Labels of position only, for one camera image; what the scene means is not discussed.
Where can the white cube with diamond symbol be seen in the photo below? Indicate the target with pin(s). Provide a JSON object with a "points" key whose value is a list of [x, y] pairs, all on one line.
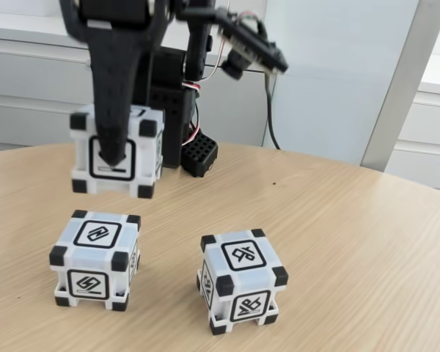
{"points": [[144, 161]]}

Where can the white cube with X symbol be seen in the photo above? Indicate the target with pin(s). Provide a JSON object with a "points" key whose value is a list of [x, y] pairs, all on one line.
{"points": [[243, 254]]}

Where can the white cabinet with locks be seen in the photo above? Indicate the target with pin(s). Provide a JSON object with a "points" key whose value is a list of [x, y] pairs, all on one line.
{"points": [[29, 95]]}

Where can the white cube with N symbol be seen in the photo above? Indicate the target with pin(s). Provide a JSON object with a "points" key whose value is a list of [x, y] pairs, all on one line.
{"points": [[95, 249]]}

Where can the white low cabinet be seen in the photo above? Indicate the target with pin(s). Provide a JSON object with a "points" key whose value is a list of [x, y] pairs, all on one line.
{"points": [[429, 124]]}

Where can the wrist camera module with mount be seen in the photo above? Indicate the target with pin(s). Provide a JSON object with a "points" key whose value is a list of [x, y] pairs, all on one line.
{"points": [[256, 40]]}

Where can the grey metal frame post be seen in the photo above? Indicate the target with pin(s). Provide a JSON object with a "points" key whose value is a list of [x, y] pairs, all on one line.
{"points": [[405, 84]]}

